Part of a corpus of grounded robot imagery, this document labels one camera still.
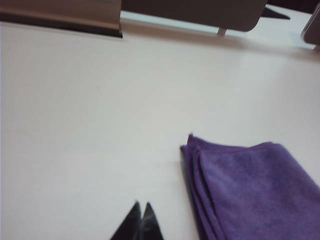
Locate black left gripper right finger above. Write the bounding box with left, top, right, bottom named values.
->
left=139, top=201, right=165, bottom=240

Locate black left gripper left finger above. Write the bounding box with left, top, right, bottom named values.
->
left=109, top=200, right=143, bottom=240

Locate purple microfibre cloth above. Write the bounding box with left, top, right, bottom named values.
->
left=179, top=133, right=320, bottom=240

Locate wide brown desk divider panel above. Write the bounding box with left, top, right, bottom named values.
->
left=119, top=0, right=267, bottom=38

